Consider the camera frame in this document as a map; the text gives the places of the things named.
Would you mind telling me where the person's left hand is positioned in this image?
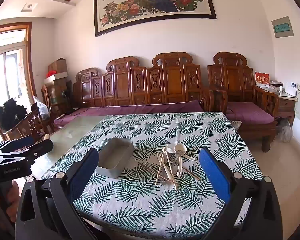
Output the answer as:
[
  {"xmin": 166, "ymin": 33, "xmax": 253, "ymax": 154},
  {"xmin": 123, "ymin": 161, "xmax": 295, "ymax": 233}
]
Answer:
[{"xmin": 0, "ymin": 187, "xmax": 22, "ymax": 223}]

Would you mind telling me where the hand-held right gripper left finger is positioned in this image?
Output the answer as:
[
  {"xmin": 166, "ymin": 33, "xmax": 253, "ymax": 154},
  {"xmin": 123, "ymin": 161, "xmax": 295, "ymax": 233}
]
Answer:
[{"xmin": 15, "ymin": 147, "xmax": 100, "ymax": 240}]

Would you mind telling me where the wooden window frame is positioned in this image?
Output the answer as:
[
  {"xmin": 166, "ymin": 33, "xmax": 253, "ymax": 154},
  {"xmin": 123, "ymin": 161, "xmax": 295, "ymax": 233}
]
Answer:
[{"xmin": 0, "ymin": 22, "xmax": 38, "ymax": 145}]

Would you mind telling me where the red desk calendar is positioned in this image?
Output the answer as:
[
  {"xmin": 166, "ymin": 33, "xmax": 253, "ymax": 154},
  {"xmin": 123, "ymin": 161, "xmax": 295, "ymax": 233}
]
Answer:
[{"xmin": 255, "ymin": 72, "xmax": 270, "ymax": 87}]

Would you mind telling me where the white plastic bag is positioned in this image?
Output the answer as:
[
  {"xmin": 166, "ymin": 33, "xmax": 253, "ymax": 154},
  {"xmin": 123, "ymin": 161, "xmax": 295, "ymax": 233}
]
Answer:
[{"xmin": 32, "ymin": 96, "xmax": 50, "ymax": 120}]

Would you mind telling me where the long purple sofa cushion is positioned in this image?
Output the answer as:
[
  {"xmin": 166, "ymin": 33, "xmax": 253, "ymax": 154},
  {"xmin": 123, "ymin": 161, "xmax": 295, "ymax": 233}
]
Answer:
[{"xmin": 54, "ymin": 100, "xmax": 204, "ymax": 128}]

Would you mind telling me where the wooden side table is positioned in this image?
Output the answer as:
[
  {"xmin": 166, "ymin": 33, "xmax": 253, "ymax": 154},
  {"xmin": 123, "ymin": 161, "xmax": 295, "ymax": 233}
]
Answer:
[{"xmin": 255, "ymin": 85, "xmax": 298, "ymax": 128}]

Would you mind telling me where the flat white box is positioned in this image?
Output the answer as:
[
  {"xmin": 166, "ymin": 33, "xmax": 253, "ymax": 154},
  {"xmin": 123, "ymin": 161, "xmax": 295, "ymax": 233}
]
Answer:
[{"xmin": 44, "ymin": 72, "xmax": 68, "ymax": 85}]

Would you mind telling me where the carved wooden armchair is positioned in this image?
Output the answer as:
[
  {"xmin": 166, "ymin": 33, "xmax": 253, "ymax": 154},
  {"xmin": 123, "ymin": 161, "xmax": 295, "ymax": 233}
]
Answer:
[{"xmin": 206, "ymin": 52, "xmax": 280, "ymax": 153}]

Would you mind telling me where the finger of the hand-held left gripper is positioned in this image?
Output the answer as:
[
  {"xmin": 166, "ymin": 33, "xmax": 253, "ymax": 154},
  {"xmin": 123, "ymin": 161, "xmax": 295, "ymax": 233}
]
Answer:
[
  {"xmin": 0, "ymin": 139, "xmax": 54, "ymax": 166},
  {"xmin": 0, "ymin": 136, "xmax": 35, "ymax": 153}
]

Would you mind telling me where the grey wall box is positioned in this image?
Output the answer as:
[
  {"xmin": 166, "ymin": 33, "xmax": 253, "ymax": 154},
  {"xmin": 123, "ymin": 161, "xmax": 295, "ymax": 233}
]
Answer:
[{"xmin": 272, "ymin": 16, "xmax": 295, "ymax": 38}]

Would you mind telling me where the wooden chopstick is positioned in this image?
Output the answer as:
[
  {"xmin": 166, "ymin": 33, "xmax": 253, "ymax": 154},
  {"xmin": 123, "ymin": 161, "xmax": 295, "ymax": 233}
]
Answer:
[
  {"xmin": 149, "ymin": 170, "xmax": 178, "ymax": 190},
  {"xmin": 137, "ymin": 162, "xmax": 177, "ymax": 187},
  {"xmin": 182, "ymin": 167, "xmax": 202, "ymax": 181}
]

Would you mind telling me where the metal fork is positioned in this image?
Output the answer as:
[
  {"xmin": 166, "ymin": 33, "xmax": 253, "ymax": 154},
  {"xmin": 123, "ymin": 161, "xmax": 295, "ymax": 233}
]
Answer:
[
  {"xmin": 165, "ymin": 147, "xmax": 175, "ymax": 182},
  {"xmin": 171, "ymin": 149, "xmax": 187, "ymax": 167}
]

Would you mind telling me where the dark cabinet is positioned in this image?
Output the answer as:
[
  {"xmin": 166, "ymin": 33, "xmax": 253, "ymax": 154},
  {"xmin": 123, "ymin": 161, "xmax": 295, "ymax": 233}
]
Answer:
[{"xmin": 49, "ymin": 79, "xmax": 72, "ymax": 111}]

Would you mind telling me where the clear plastic bag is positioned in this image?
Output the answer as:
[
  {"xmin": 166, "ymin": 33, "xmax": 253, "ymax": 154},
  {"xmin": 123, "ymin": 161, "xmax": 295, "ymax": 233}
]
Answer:
[{"xmin": 275, "ymin": 119, "xmax": 293, "ymax": 143}]

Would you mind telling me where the wooden dining chair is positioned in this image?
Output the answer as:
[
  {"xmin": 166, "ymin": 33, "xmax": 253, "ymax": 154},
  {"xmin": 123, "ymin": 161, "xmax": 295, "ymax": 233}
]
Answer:
[{"xmin": 5, "ymin": 102, "xmax": 55, "ymax": 143}]

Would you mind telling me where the leaf print tablecloth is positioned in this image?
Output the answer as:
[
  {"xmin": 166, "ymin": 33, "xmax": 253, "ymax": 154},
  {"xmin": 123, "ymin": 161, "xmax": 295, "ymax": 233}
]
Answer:
[{"xmin": 40, "ymin": 112, "xmax": 264, "ymax": 240}]

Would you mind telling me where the black clothing pile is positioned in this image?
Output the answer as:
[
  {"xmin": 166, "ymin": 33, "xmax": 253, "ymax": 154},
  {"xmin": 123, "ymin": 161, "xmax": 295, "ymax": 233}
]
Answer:
[{"xmin": 0, "ymin": 98, "xmax": 28, "ymax": 132}]

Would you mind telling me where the carved wooden sofa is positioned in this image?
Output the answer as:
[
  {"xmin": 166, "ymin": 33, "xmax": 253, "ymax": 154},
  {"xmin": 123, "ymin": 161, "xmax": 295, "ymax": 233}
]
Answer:
[{"xmin": 54, "ymin": 52, "xmax": 228, "ymax": 130}]

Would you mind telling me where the large white round spoon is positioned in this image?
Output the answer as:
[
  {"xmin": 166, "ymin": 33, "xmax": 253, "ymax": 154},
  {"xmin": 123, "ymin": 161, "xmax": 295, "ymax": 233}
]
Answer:
[{"xmin": 174, "ymin": 144, "xmax": 196, "ymax": 161}]

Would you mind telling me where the framed peacock flower painting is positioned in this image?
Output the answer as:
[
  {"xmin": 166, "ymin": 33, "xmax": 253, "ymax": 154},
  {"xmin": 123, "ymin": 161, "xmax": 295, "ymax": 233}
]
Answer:
[{"xmin": 94, "ymin": 0, "xmax": 217, "ymax": 37}]

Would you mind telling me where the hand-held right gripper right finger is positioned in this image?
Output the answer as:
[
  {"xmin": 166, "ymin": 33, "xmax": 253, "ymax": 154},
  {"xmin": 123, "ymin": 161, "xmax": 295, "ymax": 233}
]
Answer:
[{"xmin": 199, "ymin": 148, "xmax": 283, "ymax": 240}]

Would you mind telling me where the grey rectangular utensil tray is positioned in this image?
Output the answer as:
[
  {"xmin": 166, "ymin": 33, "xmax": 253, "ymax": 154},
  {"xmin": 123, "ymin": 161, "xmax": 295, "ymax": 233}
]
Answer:
[{"xmin": 96, "ymin": 137, "xmax": 135, "ymax": 179}]

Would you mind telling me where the purple armchair cushion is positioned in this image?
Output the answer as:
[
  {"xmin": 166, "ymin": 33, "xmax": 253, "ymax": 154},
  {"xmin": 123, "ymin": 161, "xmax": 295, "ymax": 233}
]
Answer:
[{"xmin": 226, "ymin": 102, "xmax": 275, "ymax": 125}]

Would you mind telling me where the white desktop device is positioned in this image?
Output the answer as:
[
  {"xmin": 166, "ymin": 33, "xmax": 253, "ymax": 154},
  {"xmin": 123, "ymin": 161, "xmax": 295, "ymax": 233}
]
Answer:
[{"xmin": 285, "ymin": 82, "xmax": 297, "ymax": 97}]

